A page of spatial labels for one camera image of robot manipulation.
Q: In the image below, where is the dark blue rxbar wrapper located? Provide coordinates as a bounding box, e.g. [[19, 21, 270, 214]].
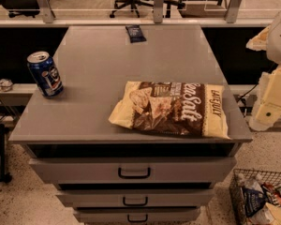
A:
[[126, 24, 146, 43]]

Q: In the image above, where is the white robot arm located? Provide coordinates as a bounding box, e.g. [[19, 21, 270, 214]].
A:
[[246, 11, 281, 131]]

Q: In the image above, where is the yellow brown chip bag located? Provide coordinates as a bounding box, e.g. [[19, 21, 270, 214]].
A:
[[109, 82, 229, 139]]

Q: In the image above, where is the red snack bag in basket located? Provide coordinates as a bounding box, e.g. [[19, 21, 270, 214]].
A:
[[261, 183, 281, 208]]

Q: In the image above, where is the blue snack bag in basket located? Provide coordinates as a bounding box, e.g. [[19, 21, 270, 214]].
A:
[[243, 188, 266, 217]]

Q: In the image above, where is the yellow snack bag in basket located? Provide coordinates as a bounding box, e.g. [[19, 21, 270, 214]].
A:
[[266, 203, 281, 225]]

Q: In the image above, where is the grey drawer cabinet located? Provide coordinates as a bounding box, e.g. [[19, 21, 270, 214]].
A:
[[10, 25, 251, 225]]

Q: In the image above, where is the black office chair centre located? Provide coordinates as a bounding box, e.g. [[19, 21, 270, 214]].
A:
[[109, 0, 186, 20]]

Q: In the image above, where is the middle grey drawer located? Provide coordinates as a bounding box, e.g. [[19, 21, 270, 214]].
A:
[[56, 189, 214, 208]]

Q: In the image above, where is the grey drawer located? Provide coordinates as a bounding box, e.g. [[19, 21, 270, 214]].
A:
[[56, 189, 214, 208], [73, 207, 200, 223], [29, 157, 236, 184]]

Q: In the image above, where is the bottom grey drawer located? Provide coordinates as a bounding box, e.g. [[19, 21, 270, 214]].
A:
[[73, 207, 200, 223]]

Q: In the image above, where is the top grey drawer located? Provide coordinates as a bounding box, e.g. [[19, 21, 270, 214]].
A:
[[29, 157, 236, 184]]

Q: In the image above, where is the blue soda can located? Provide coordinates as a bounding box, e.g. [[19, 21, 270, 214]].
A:
[[27, 51, 63, 98]]

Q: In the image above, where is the black stand left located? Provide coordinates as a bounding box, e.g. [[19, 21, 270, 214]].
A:
[[0, 124, 12, 183]]

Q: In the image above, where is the wire basket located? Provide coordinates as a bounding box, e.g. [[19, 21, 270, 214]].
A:
[[229, 169, 281, 225]]

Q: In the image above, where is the metal railing frame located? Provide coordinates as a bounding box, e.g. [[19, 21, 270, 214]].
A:
[[0, 0, 281, 26]]

